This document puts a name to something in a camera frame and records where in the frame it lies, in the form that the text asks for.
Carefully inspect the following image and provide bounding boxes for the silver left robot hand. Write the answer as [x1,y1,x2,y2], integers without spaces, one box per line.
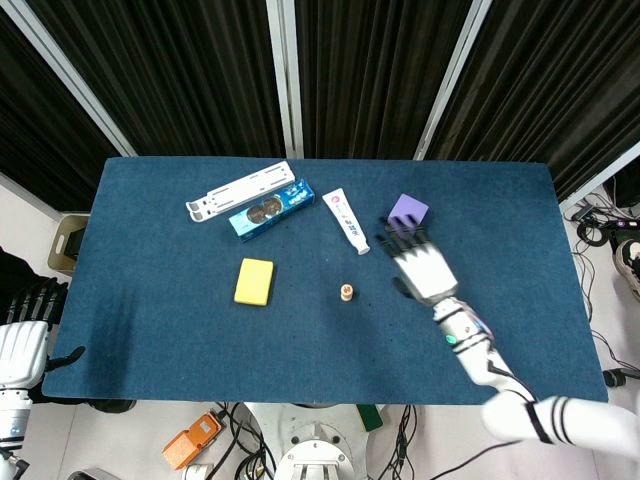
[0,277,87,389]

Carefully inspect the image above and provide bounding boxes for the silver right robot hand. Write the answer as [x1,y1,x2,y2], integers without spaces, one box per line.
[375,212,460,305]

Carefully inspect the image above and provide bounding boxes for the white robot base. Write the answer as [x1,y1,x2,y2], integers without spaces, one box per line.
[244,402,386,480]

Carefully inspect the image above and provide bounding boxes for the purple foam cube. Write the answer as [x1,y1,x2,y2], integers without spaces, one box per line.
[386,193,431,237]

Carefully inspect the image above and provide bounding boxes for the white cream tube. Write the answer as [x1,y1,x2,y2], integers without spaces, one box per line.
[321,187,372,256]

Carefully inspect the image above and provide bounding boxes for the beige plastic bin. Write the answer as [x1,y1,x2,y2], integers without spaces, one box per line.
[47,213,91,274]

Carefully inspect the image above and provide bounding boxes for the dark green block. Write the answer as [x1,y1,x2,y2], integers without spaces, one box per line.
[356,403,384,432]

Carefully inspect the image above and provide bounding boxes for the blue cookie box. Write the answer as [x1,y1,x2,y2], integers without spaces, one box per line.
[228,179,316,245]

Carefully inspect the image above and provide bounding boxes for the yellow sponge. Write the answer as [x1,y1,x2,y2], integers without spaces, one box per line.
[233,257,276,306]

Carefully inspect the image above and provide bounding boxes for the blue table cloth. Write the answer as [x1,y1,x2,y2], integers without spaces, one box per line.
[41,157,610,407]

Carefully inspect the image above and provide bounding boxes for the orange foot pedal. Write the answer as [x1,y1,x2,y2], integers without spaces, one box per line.
[162,412,223,471]

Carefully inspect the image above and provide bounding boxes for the white folding stand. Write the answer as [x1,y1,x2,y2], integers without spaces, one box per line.
[185,160,297,223]

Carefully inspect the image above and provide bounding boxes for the black pleated curtain panel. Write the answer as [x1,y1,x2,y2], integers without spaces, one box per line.
[24,0,290,159]
[424,0,640,201]
[294,0,461,160]
[0,9,124,214]

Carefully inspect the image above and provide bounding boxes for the beige sneaker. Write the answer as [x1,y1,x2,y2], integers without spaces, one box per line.
[613,239,640,301]

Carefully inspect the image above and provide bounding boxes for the black box device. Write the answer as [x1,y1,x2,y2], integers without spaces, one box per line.
[603,172,640,209]

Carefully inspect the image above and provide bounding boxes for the right arm wiring cable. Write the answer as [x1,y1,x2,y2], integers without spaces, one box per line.
[483,343,540,407]

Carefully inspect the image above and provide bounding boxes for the black coiled cable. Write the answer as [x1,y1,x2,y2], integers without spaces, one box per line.
[574,219,609,249]

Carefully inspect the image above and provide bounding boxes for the black floor cable bundle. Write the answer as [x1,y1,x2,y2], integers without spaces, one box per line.
[212,402,279,480]
[388,404,422,480]

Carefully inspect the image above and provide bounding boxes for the white frame post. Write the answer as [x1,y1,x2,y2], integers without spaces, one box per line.
[0,0,137,157]
[266,0,305,159]
[558,152,640,214]
[413,0,475,160]

